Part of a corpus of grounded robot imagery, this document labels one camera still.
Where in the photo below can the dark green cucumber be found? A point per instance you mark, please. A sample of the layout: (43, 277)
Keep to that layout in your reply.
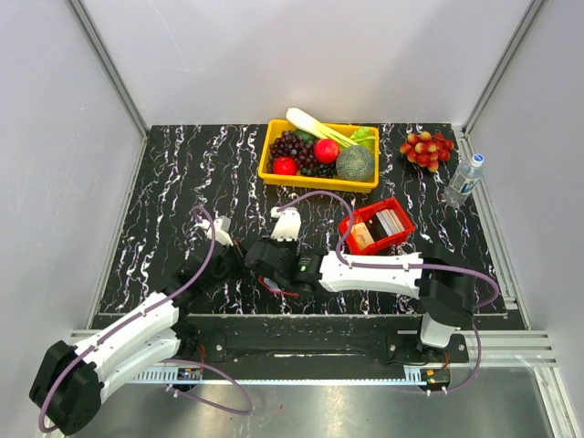
(305, 136)

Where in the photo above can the red apple lower left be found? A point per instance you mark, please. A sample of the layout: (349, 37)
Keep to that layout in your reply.
(284, 166)

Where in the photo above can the red apple upper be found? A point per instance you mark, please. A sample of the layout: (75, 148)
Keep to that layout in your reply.
(326, 151)

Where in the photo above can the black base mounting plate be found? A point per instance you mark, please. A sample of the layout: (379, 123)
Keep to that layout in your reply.
(386, 338)

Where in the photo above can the dark purple grape bunch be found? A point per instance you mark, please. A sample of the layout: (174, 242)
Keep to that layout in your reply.
(288, 144)

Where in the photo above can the red apple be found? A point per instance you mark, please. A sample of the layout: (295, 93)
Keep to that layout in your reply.
(326, 151)
(284, 166)

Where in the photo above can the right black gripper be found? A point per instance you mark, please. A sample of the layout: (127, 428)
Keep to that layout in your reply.
(293, 245)

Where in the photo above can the white green leek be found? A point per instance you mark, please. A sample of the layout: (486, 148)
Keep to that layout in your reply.
(303, 121)

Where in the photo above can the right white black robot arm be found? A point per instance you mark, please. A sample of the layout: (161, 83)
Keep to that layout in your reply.
(446, 291)

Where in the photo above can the clear water bottle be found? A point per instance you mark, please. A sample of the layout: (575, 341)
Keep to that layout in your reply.
(467, 175)

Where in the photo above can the red plastic card bin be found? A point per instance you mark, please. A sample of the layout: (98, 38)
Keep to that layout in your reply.
(365, 213)

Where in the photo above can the stack of credit cards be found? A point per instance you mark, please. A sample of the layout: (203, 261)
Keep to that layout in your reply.
(382, 225)

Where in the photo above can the red card holder wallet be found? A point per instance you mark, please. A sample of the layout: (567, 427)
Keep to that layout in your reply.
(274, 289)

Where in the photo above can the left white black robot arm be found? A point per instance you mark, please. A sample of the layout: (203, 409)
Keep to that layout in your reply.
(74, 380)

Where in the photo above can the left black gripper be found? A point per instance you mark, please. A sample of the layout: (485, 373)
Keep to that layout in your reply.
(238, 252)

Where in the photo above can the green lettuce leaf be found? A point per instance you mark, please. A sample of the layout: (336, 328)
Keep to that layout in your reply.
(365, 137)

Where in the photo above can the yellow plastic fruit tray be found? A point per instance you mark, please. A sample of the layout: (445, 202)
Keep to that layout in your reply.
(276, 127)

